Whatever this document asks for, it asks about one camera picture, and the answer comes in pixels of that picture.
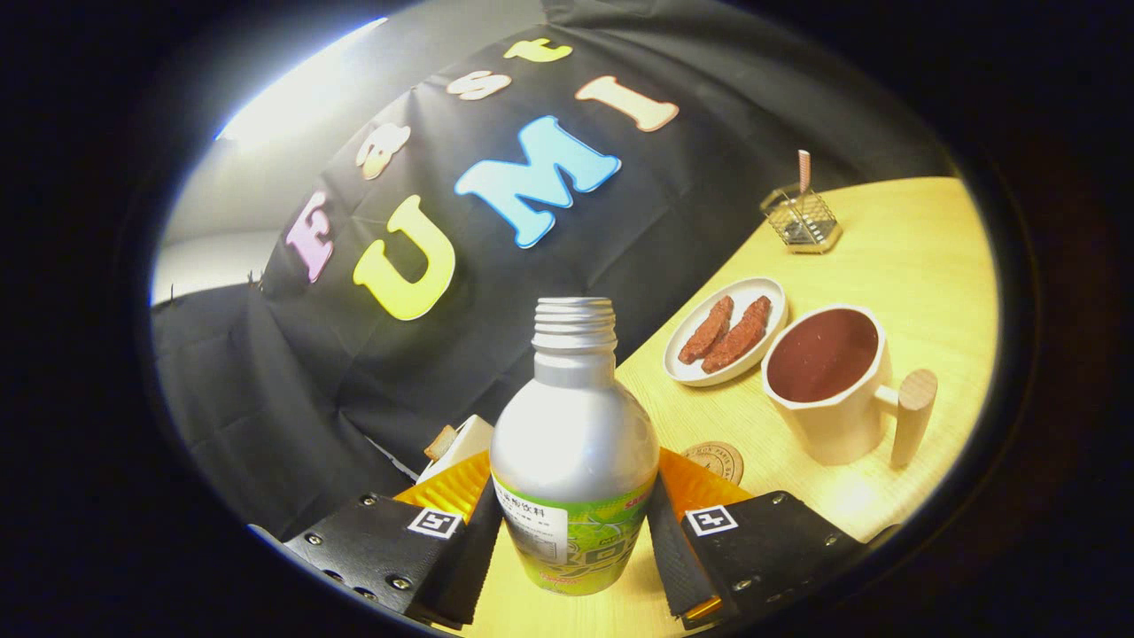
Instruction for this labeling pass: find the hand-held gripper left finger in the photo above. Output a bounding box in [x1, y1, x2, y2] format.
[282, 450, 504, 632]

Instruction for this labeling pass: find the gold wire mesh holder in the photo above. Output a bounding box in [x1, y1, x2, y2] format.
[760, 184, 843, 255]

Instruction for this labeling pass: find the white oval plate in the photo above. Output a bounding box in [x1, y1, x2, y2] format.
[663, 276, 788, 388]

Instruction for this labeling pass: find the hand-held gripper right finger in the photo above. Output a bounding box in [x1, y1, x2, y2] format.
[647, 447, 865, 632]

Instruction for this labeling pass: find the brown sausage piece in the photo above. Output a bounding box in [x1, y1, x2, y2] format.
[702, 296, 773, 374]
[678, 295, 734, 365]

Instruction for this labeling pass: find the silver bottle green label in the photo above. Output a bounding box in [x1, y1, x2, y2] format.
[489, 297, 661, 596]

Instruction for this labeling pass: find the round cork coaster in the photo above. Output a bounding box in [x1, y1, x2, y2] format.
[682, 441, 745, 486]

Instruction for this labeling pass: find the wooden table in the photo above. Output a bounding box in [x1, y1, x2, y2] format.
[434, 177, 1000, 638]

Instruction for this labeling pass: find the white cup wooden handle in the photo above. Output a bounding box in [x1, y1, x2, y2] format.
[760, 304, 938, 469]

